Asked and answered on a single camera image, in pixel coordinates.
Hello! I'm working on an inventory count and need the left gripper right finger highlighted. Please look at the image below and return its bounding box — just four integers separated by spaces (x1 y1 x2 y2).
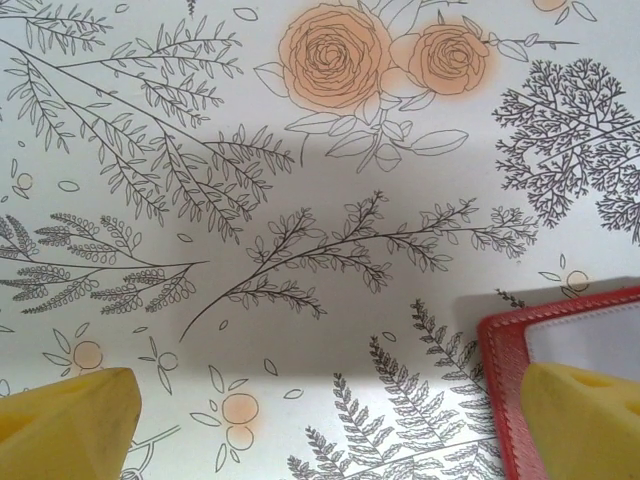
519 360 640 480

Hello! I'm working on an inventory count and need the floral table cover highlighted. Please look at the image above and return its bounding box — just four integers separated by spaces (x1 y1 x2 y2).
0 0 640 480

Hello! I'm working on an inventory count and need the red leather card holder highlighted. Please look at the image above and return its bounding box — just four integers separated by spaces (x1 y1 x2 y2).
476 284 640 480

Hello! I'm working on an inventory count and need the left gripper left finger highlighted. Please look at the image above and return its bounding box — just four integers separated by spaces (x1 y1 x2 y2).
0 367 142 480

